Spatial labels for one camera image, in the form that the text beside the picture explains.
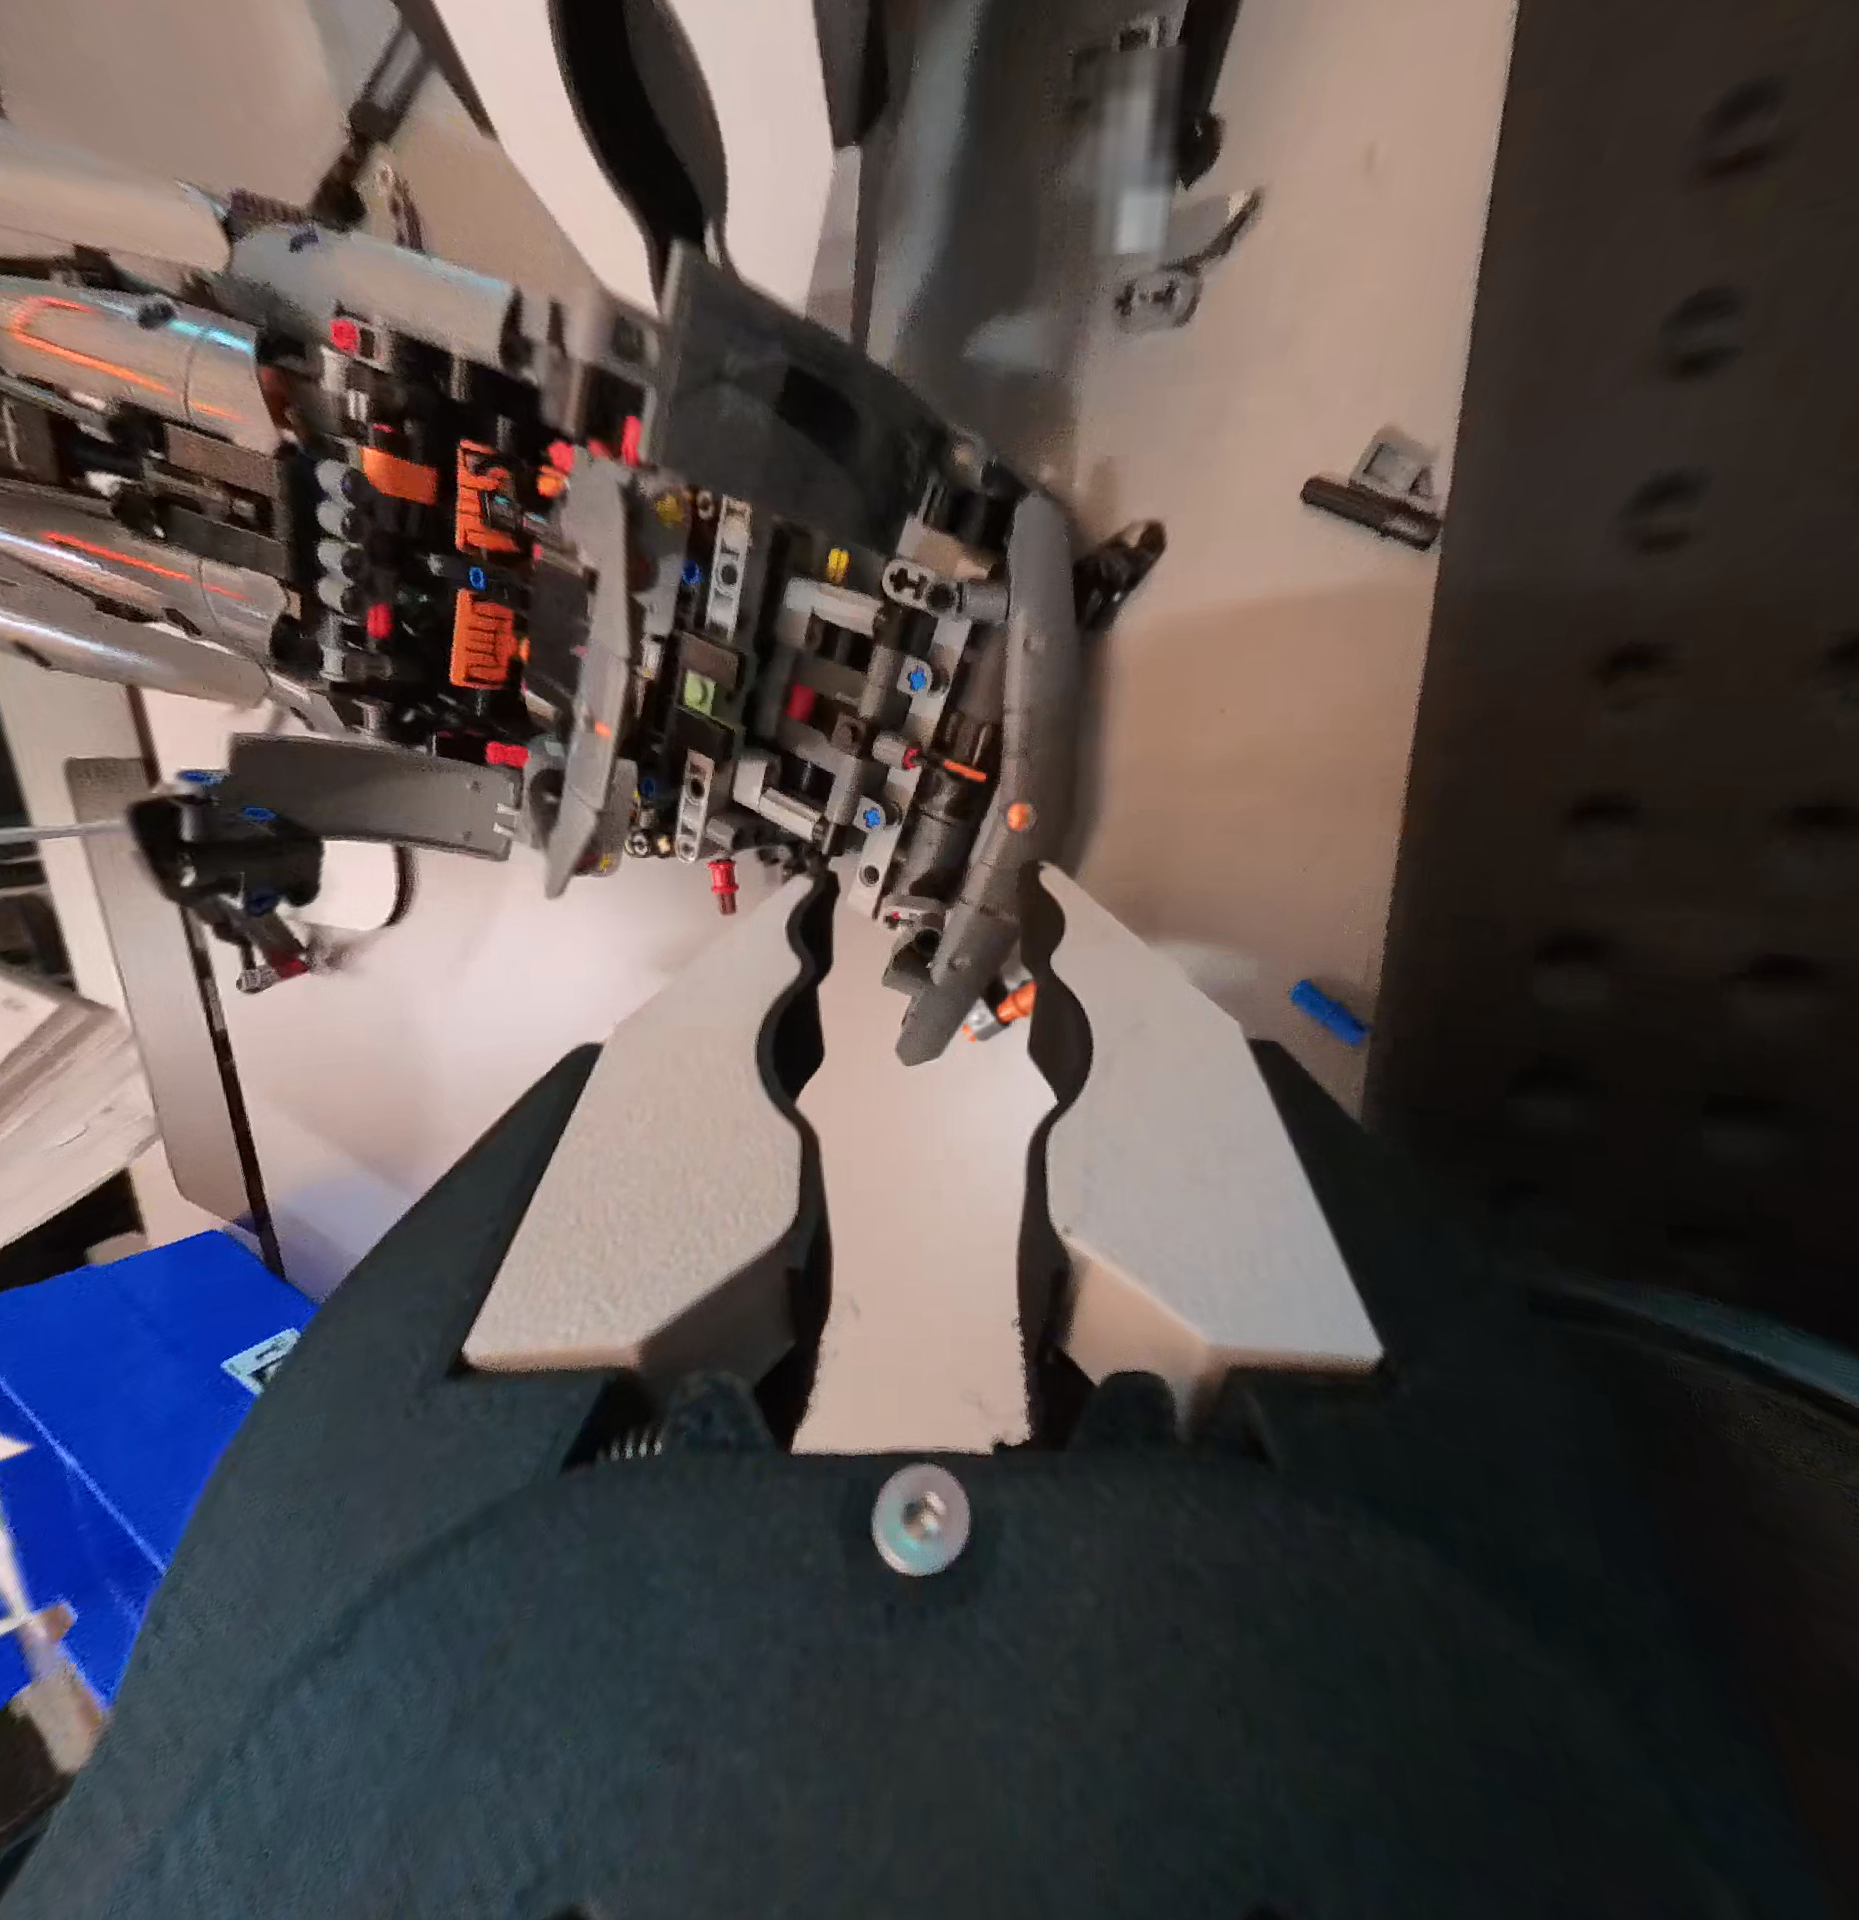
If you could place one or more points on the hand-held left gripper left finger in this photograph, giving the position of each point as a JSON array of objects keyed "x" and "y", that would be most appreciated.
[{"x": 643, "y": 1201}]

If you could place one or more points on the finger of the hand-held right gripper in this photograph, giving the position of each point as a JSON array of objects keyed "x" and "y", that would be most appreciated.
[
  {"x": 567, "y": 225},
  {"x": 987, "y": 225}
]

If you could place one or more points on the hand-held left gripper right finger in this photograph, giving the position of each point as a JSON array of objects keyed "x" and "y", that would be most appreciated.
[{"x": 1197, "y": 1201}]

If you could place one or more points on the grey lego car model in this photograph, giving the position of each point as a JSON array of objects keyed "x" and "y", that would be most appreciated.
[{"x": 567, "y": 600}]

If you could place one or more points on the grey lego cross-hole piece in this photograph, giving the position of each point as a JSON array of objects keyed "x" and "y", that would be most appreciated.
[{"x": 1157, "y": 297}]

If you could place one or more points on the blue lego pin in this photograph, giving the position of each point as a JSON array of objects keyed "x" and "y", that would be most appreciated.
[{"x": 1327, "y": 1011}]

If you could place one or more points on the grey lego slope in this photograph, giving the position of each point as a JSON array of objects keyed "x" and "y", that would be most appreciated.
[{"x": 1217, "y": 225}]

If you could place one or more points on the black lego sub-assembly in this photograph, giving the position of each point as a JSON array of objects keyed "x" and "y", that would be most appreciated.
[{"x": 290, "y": 944}]

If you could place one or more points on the small grey lego plate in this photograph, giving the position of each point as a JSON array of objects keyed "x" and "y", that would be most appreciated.
[{"x": 1395, "y": 464}]

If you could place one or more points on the white rounded mat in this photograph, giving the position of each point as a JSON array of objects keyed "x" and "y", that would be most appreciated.
[{"x": 165, "y": 974}]

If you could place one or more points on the bright blue object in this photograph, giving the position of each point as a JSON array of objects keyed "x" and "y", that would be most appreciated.
[{"x": 119, "y": 1427}]

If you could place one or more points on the grey box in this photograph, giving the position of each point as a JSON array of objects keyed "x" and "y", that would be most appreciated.
[{"x": 43, "y": 1095}]

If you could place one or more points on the dark perforated panel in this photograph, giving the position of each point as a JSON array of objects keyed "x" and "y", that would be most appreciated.
[{"x": 1664, "y": 600}]

